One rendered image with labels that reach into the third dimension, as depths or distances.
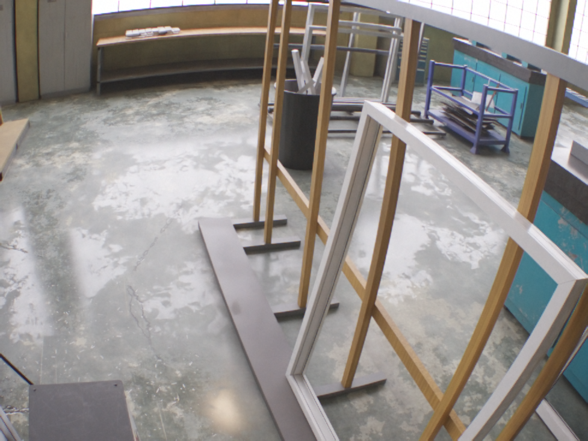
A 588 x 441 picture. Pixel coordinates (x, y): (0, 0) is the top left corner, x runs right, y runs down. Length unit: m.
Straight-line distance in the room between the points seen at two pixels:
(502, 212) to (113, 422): 1.21
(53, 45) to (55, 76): 0.55
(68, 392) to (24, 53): 7.09
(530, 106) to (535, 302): 4.98
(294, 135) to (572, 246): 2.85
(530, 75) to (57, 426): 7.24
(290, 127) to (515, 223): 3.54
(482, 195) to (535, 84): 6.45
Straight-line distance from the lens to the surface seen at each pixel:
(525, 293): 3.25
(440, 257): 3.82
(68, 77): 8.01
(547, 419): 2.84
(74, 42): 7.90
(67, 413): 1.46
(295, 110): 4.48
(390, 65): 6.55
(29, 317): 3.15
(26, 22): 8.10
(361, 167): 1.93
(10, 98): 8.29
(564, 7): 12.91
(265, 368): 2.61
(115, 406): 1.44
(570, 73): 1.15
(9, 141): 6.02
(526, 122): 7.78
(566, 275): 1.11
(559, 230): 2.96
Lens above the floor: 1.97
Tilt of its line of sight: 31 degrees down
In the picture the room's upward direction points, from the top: 5 degrees clockwise
